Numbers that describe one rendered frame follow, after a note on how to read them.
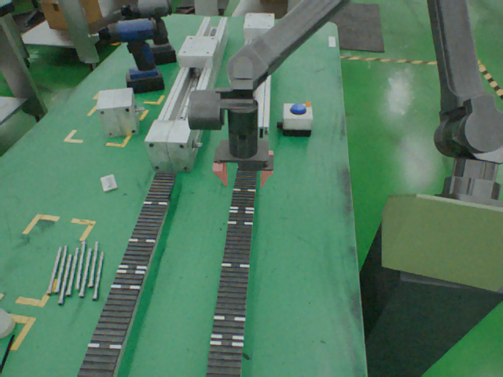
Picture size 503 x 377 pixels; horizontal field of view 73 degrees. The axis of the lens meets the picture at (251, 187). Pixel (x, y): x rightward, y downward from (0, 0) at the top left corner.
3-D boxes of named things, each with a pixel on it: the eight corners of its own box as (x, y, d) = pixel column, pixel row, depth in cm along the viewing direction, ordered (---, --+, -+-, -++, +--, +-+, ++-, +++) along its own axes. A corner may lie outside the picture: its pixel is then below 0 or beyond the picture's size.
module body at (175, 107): (197, 150, 92) (194, 124, 86) (161, 149, 92) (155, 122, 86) (228, 38, 149) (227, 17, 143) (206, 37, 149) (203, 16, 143)
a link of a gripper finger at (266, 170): (240, 174, 77) (239, 141, 71) (271, 175, 77) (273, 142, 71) (238, 195, 73) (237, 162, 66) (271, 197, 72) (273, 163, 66)
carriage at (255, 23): (273, 46, 128) (273, 27, 123) (244, 45, 128) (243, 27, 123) (273, 31, 139) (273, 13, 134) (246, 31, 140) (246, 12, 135)
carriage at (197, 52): (214, 76, 111) (212, 55, 106) (180, 75, 111) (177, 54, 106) (219, 55, 122) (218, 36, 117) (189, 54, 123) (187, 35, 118)
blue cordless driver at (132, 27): (168, 89, 116) (156, 22, 101) (108, 99, 111) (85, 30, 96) (165, 79, 121) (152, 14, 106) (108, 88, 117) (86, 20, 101)
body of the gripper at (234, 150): (220, 146, 72) (218, 116, 67) (268, 148, 72) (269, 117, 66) (217, 166, 67) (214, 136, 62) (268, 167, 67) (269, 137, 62)
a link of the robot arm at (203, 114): (253, 55, 58) (253, 72, 66) (185, 54, 58) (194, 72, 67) (251, 126, 58) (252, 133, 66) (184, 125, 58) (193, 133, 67)
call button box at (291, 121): (310, 137, 96) (313, 118, 92) (276, 136, 97) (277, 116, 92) (308, 121, 102) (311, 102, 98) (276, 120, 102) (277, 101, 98)
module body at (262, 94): (267, 153, 91) (269, 126, 85) (230, 151, 92) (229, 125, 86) (271, 38, 148) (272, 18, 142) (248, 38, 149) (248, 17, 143)
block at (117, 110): (147, 133, 98) (140, 104, 91) (106, 138, 96) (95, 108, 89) (148, 115, 105) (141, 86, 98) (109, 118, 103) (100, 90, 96)
